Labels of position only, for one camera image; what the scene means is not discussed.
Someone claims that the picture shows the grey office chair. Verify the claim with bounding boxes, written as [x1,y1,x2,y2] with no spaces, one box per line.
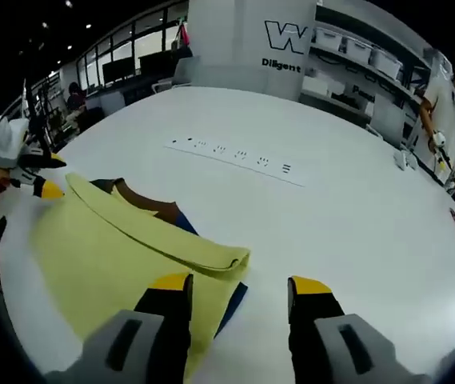
[150,55,201,95]
[372,102,407,139]

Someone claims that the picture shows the row of white storage bins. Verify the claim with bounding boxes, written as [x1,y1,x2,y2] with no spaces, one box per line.
[313,26,403,78]

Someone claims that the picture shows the yellow blue dark garment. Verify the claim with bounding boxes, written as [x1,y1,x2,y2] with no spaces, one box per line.
[29,171,252,381]

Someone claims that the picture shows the black computer monitor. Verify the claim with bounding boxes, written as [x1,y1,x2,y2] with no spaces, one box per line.
[102,55,136,87]
[138,50,178,77]

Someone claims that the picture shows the small white object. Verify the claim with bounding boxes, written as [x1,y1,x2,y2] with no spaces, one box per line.
[394,150,416,171]

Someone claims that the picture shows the black items on shelf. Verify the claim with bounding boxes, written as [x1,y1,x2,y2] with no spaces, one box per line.
[329,90,358,103]

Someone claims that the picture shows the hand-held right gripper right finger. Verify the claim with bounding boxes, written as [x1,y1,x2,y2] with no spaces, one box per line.
[286,274,434,384]

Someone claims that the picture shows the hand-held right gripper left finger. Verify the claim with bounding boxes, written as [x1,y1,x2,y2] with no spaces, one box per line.
[43,272,195,384]

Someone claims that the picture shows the white cardboard box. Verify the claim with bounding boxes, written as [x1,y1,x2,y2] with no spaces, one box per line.
[301,74,333,98]

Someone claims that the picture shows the pink strapped hanging bag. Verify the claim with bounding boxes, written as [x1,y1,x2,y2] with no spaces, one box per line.
[174,22,193,57]

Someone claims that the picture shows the grey metal shelving rack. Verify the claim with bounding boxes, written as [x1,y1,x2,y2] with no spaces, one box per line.
[301,0,452,133]

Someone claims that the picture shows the white inset power strip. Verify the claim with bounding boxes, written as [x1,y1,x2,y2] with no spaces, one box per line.
[165,137,306,188]

